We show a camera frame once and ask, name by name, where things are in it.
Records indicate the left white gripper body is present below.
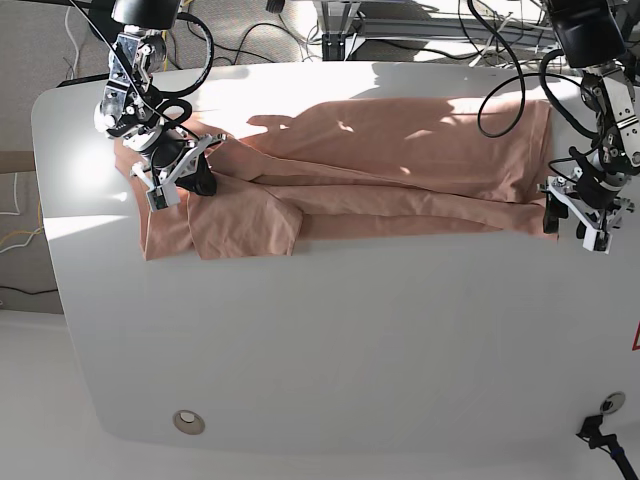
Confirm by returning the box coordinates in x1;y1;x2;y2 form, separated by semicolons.
539;169;631;254

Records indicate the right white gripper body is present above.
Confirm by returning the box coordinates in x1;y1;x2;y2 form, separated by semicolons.
129;132;226;211

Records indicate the salmon pink T-shirt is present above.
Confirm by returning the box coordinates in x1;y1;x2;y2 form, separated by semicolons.
129;98;553;260

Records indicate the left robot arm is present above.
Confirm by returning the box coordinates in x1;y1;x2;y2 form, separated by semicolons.
535;1;639;253

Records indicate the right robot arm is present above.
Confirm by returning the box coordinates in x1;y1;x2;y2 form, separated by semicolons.
94;1;226;211

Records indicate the red warning sticker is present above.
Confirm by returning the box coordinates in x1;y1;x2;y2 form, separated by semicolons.
632;323;640;351

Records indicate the metal table grommet right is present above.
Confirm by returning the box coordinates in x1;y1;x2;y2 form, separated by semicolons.
600;391;626;415

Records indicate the metal table grommet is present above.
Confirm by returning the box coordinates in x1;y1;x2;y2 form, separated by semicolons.
172;410;206;436
600;391;626;415

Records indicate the black table clamp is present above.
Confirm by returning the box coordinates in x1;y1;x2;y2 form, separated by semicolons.
576;414;639;480

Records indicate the metal table grommet left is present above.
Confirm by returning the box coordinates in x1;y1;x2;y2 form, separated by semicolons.
172;410;206;436

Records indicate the yellow cable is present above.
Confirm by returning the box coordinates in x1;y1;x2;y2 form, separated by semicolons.
0;199;46;254

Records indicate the aluminium frame stand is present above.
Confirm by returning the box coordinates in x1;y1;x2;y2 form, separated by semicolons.
314;1;556;61

